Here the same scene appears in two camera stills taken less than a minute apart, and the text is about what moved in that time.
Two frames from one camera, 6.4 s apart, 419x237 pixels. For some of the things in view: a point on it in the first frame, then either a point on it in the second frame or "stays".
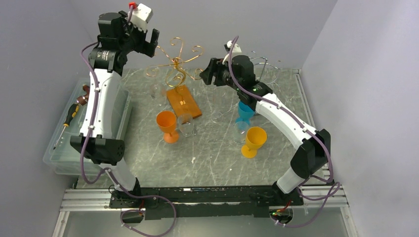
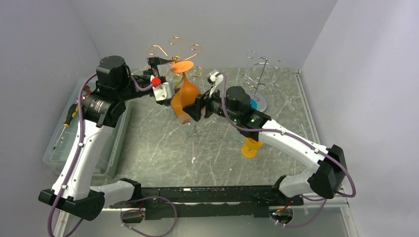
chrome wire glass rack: x=270 y=72 stays
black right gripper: x=215 y=66 -> x=194 y=109
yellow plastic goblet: x=255 y=137 stays
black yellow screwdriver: x=71 y=114 stays
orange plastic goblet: x=166 y=120 -> x=188 y=92
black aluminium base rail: x=233 y=202 stays
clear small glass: x=186 y=124 stays
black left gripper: x=142 y=48 -> x=153 y=62
